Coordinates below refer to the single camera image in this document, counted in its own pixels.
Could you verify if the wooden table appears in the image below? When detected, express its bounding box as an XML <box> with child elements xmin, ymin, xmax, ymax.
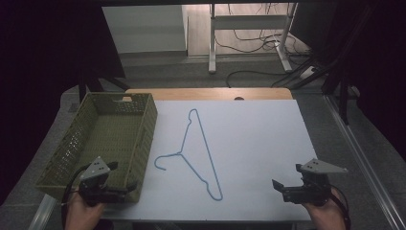
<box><xmin>124</xmin><ymin>87</ymin><xmax>294</xmax><ymax>102</ymax></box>

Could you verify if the white metal desk frame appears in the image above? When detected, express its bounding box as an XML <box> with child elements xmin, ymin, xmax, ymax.
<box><xmin>208</xmin><ymin>3</ymin><xmax>299</xmax><ymax>75</ymax></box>

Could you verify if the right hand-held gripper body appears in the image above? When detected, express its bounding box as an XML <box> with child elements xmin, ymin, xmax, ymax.
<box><xmin>282</xmin><ymin>158</ymin><xmax>349</xmax><ymax>206</ymax></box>

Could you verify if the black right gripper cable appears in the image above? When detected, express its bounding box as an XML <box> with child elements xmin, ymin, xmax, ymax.
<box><xmin>329</xmin><ymin>184</ymin><xmax>352</xmax><ymax>230</ymax></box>

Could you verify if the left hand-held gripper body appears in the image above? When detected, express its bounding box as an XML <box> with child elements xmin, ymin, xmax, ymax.
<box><xmin>79</xmin><ymin>155</ymin><xmax>128</xmax><ymax>207</ymax></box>

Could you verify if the white cabinet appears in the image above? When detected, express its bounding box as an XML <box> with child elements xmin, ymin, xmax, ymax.
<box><xmin>101</xmin><ymin>4</ymin><xmax>189</xmax><ymax>55</ymax></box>

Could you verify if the long aluminium rail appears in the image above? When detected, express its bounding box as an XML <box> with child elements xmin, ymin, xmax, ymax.
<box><xmin>323</xmin><ymin>95</ymin><xmax>406</xmax><ymax>230</ymax></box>

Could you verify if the tangle of black floor cables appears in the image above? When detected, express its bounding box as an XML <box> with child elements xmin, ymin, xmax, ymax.
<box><xmin>214</xmin><ymin>3</ymin><xmax>309</xmax><ymax>56</ymax></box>

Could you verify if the black metal stand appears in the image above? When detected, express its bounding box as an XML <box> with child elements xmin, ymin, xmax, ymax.
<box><xmin>320</xmin><ymin>6</ymin><xmax>376</xmax><ymax>127</ymax></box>
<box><xmin>77</xmin><ymin>61</ymin><xmax>131</xmax><ymax>104</ymax></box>

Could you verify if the blue wire clothes hanger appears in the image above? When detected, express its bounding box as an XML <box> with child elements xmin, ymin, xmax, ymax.
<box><xmin>153</xmin><ymin>108</ymin><xmax>224</xmax><ymax>202</ymax></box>

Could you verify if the green plastic basket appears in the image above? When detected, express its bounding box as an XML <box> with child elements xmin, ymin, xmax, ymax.
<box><xmin>34</xmin><ymin>91</ymin><xmax>159</xmax><ymax>203</ymax></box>

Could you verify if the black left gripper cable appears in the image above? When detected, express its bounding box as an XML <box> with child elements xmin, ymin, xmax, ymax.
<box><xmin>60</xmin><ymin>163</ymin><xmax>92</xmax><ymax>230</ymax></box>

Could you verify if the short aluminium rail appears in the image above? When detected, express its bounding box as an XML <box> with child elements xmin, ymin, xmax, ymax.
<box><xmin>28</xmin><ymin>194</ymin><xmax>60</xmax><ymax>230</ymax></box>

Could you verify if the white table mat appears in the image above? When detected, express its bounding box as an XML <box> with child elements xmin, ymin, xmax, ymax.
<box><xmin>101</xmin><ymin>99</ymin><xmax>318</xmax><ymax>222</ymax></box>

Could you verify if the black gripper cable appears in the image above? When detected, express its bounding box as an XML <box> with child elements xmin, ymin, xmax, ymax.
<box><xmin>60</xmin><ymin>163</ymin><xmax>92</xmax><ymax>230</ymax></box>
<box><xmin>329</xmin><ymin>184</ymin><xmax>352</xmax><ymax>230</ymax></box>

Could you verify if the person's left hand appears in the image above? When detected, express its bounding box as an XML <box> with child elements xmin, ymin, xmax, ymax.
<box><xmin>64</xmin><ymin>192</ymin><xmax>106</xmax><ymax>230</ymax></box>

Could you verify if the white power strip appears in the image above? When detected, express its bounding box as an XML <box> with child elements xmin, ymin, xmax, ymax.
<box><xmin>299</xmin><ymin>65</ymin><xmax>318</xmax><ymax>81</ymax></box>

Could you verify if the black floor cable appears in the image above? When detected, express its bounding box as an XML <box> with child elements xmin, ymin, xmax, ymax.
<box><xmin>225</xmin><ymin>69</ymin><xmax>290</xmax><ymax>88</ymax></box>

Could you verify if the person's right hand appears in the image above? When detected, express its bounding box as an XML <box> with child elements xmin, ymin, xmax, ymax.
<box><xmin>303</xmin><ymin>187</ymin><xmax>348</xmax><ymax>230</ymax></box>

